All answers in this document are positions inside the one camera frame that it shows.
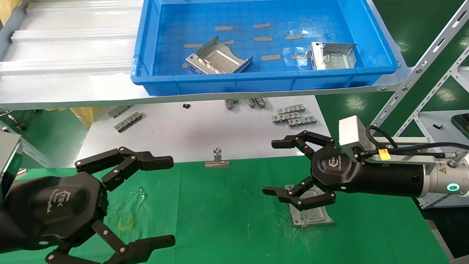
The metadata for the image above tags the green table mat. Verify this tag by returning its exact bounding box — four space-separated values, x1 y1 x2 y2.
0 156 452 264

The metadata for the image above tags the white slotted angle brace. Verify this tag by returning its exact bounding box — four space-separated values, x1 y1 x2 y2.
451 66 469 93

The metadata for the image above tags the black camera cable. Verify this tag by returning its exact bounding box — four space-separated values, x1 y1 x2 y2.
354 125 469 162

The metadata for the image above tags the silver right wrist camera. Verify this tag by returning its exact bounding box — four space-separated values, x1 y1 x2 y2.
338 115 369 159

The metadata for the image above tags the blue plastic bin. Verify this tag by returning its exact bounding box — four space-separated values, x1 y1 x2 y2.
131 0 399 96

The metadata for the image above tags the galvanized sheet metal bracket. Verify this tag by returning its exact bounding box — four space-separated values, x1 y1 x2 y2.
285 183 336 228
308 42 358 71
185 36 253 75

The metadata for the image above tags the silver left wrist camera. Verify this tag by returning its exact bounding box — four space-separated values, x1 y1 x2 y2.
0 131 23 200

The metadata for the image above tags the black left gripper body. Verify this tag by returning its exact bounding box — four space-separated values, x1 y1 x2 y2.
0 172 109 253

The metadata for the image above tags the white side rack shelf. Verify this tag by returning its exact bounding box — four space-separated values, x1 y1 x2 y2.
417 109 469 210

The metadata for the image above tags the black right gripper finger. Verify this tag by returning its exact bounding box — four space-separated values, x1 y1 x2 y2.
262 176 336 211
272 131 335 159

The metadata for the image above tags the white slotted angle upright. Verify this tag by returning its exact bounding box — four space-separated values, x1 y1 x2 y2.
394 48 469 138
369 0 469 128

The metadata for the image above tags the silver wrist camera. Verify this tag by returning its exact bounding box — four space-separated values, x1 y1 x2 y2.
0 131 23 200
338 115 369 159

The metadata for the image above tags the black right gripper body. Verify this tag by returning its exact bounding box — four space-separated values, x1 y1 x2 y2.
311 146 425 198

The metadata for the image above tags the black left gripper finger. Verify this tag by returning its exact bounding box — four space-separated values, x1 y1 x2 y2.
75 147 174 192
46 220 176 264

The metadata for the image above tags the grey metal frame beam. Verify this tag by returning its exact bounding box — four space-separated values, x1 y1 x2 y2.
15 136 55 168

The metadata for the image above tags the silver binder clip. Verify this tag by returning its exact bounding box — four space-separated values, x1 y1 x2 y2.
205 148 230 168

